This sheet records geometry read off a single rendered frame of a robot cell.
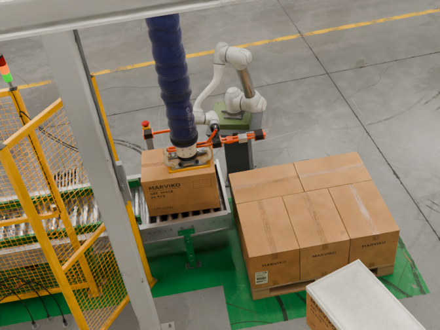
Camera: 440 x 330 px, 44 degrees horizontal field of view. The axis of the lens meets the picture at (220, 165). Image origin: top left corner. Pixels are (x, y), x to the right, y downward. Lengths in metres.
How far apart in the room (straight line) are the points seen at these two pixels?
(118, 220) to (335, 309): 1.40
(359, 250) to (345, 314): 1.22
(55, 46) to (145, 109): 4.30
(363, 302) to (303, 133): 3.14
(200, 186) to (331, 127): 2.32
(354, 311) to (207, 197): 1.71
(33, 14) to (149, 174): 2.80
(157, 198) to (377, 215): 1.78
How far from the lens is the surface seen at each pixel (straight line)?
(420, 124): 6.51
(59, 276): 3.89
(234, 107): 5.08
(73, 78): 2.82
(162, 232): 4.61
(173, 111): 4.15
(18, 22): 1.88
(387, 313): 3.45
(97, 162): 3.12
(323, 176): 4.92
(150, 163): 4.60
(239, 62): 4.57
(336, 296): 3.49
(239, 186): 4.84
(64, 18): 1.85
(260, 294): 4.67
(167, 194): 4.53
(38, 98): 7.74
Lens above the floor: 3.84
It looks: 40 degrees down
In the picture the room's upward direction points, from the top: 7 degrees counter-clockwise
